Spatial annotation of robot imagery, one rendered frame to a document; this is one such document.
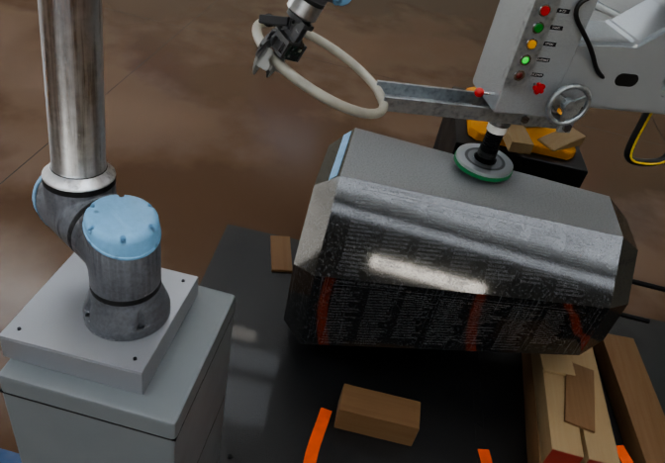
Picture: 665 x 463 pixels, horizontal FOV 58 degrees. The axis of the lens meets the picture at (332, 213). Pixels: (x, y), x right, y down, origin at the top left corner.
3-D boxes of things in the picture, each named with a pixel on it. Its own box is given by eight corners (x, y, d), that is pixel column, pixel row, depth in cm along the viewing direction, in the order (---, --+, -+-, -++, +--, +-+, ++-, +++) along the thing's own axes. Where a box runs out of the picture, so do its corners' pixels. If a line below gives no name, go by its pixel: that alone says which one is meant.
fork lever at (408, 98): (549, 108, 221) (555, 96, 218) (573, 136, 206) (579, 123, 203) (371, 88, 205) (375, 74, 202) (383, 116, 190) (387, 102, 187)
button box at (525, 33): (522, 84, 190) (558, -6, 173) (525, 88, 188) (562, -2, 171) (500, 81, 188) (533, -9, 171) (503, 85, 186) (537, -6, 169)
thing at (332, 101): (368, 69, 217) (372, 62, 215) (400, 141, 179) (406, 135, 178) (246, 4, 195) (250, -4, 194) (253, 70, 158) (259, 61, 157)
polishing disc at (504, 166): (455, 140, 229) (456, 138, 228) (510, 153, 228) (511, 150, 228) (455, 169, 212) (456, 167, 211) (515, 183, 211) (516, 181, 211)
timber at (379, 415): (333, 427, 225) (338, 409, 217) (337, 401, 234) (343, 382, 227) (411, 446, 224) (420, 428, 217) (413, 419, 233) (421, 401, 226)
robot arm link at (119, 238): (112, 313, 123) (107, 245, 113) (70, 268, 131) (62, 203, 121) (175, 282, 133) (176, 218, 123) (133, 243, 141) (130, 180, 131)
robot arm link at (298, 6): (288, -15, 157) (313, -6, 165) (279, 1, 160) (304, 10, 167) (306, 4, 153) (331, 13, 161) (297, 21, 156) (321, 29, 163)
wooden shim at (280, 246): (269, 236, 303) (270, 234, 303) (289, 238, 305) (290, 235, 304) (271, 271, 284) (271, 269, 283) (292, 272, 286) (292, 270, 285)
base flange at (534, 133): (463, 91, 307) (466, 83, 304) (556, 112, 307) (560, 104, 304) (467, 138, 268) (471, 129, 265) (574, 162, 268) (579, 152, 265)
